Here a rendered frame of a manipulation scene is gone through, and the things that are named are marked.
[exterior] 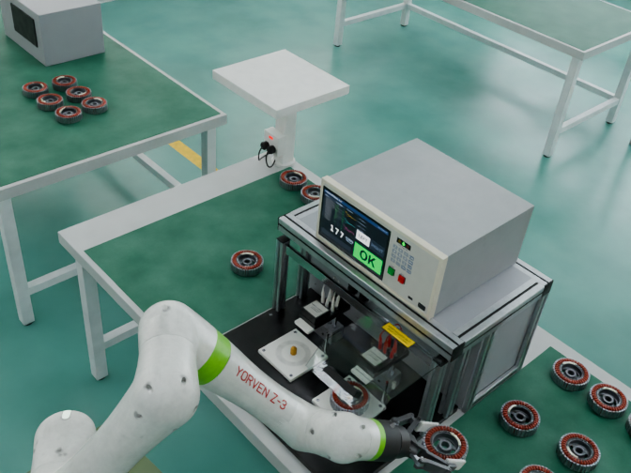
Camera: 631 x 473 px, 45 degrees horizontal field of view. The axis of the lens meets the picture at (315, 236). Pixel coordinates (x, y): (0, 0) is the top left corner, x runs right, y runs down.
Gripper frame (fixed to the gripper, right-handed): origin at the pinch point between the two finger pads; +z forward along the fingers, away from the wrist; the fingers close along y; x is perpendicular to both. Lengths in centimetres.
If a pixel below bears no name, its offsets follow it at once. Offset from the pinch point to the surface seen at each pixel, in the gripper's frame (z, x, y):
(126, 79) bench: -5, -25, -249
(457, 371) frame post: 12.1, 9.8, -17.7
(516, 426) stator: 35.4, 3.0, -6.5
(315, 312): -6, -6, -55
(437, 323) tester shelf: -1.2, 19.6, -23.1
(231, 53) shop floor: 134, -31, -419
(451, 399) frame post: 17.9, 0.3, -17.3
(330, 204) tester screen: -19, 25, -62
